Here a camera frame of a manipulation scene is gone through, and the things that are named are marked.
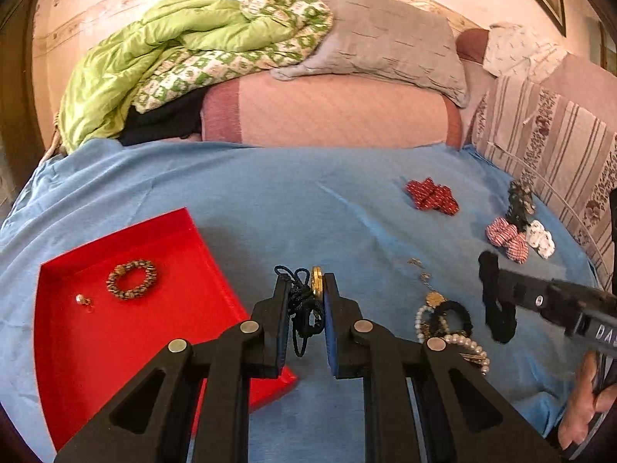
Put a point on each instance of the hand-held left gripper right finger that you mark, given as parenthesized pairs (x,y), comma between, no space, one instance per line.
(330,333)

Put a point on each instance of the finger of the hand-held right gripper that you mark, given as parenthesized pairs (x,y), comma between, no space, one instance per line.
(523,292)

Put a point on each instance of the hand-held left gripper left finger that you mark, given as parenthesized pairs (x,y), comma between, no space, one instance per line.
(279,333)

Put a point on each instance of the black scrunchie with bead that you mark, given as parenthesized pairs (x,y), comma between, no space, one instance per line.
(460,311)

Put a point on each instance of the red tray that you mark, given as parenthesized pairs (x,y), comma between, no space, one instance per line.
(120,342)

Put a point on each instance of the pearl earring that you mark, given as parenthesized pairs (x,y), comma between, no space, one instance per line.
(80,299)

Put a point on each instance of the person's right hand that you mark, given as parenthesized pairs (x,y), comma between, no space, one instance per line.
(578,400)

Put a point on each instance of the dark hair clip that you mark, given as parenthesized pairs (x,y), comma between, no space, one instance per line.
(520,202)

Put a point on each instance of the striped floral cushion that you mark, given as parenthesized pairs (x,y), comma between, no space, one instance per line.
(554,140)

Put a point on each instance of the pink bolster cushion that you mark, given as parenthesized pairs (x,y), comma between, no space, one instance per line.
(328,111)

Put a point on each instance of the black cloth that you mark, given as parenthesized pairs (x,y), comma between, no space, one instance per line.
(164,123)

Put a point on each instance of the white patterned cloth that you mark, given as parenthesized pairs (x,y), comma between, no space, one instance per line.
(516,50)

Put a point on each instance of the mauve cushion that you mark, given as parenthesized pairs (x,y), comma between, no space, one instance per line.
(472,46)

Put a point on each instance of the grey pillow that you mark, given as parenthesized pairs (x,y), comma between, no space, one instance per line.
(385,33)

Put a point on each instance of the beige cloth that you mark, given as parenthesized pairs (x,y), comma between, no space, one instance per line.
(55,140)

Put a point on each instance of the green patterned quilt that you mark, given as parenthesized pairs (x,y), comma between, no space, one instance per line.
(144,43)

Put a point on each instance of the wooden door with stained glass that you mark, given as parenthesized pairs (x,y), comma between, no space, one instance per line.
(17,82)

